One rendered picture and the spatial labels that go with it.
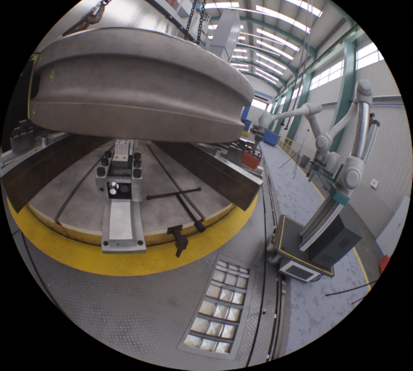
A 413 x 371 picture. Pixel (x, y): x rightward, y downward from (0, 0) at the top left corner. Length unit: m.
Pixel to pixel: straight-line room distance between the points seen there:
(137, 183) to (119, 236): 0.38
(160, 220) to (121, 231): 0.40
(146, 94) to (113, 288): 1.60
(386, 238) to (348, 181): 5.35
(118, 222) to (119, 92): 0.99
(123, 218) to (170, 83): 1.14
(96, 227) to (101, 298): 0.59
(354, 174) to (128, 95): 1.68
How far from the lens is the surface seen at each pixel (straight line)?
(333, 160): 1.63
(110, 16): 4.02
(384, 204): 7.12
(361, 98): 1.13
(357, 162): 1.02
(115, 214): 1.03
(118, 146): 1.10
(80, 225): 1.24
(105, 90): 1.31
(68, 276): 1.46
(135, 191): 1.04
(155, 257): 1.35
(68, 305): 1.43
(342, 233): 1.51
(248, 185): 1.47
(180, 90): 1.32
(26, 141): 2.59
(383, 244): 6.21
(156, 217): 1.21
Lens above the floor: 1.23
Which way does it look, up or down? 24 degrees down
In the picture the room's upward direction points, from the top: 18 degrees clockwise
